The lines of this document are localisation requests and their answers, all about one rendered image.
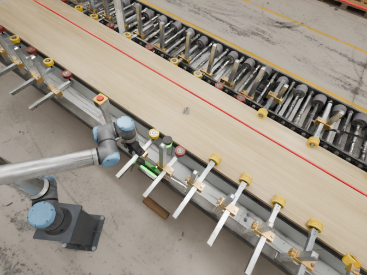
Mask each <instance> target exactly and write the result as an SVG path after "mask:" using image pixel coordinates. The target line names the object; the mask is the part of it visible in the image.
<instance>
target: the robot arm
mask: <svg viewBox="0 0 367 275"><path fill-rule="evenodd" d="M93 137H94V140H95V142H96V143H97V144H98V146H99V147H96V148H93V149H89V150H83V151H77V152H71V153H65V154H59V155H55V156H49V157H44V158H38V159H32V160H26V161H22V162H16V163H11V162H10V161H8V160H6V159H4V158H2V157H1V156H0V186H1V185H6V186H9V187H11V188H14V189H16V190H19V191H21V192H23V193H24V194H25V196H26V197H27V198H29V199H31V200H32V207H31V208H30V209H29V211H28V213H27V220H28V222H29V223H30V224H31V225H32V226H33V227H35V228H39V229H43V230H44V231H45V232H46V233H47V234H49V235H54V236H55V235H60V234H62V233H64V232H65V231H66V230H67V229H68V228H69V226H70V225H71V222H72V214H71V212H70V210H68V209H66V208H64V207H59V204H58V193H57V182H56V179H55V178H54V177H53V176H51V175H52V174H57V173H60V172H65V171H70V170H75V169H81V168H85V167H89V166H94V165H101V164H102V165H103V166H105V167H108V166H113V165H115V164H117V163H118V162H119V161H120V153H119V151H118V148H117V144H116V140H115V139H116V138H120V137H122V141H121V143H122V146H123V147H125V148H126V149H127V150H128V153H129V154H131V155H135V154H137V155H138V156H142V155H143V154H144V153H145V151H144V149H143V148H142V147H141V146H140V144H139V142H138V141H136V139H137V133H136V131H135V124H134V122H133V120H132V119H131V118H130V117H128V116H122V117H120V118H118V119H117V121H116V122H112V123H108V124H104V125H99V126H97V127H94V128H93Z"/></svg>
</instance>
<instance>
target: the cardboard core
mask: <svg viewBox="0 0 367 275"><path fill-rule="evenodd" d="M143 203H144V204H146V205H147V206H148V207H149V208H151V209H152V210H153V211H155V212H156V213H157V214H158V215H160V216H161V217H162V218H163V219H165V220H166V219H167V218H168V216H169V215H170V213H169V212H168V211H166V210H165V209H164V208H163V207H161V206H160V205H159V204H158V203H156V202H155V201H153V200H152V199H151V198H150V197H147V198H144V200H143Z"/></svg>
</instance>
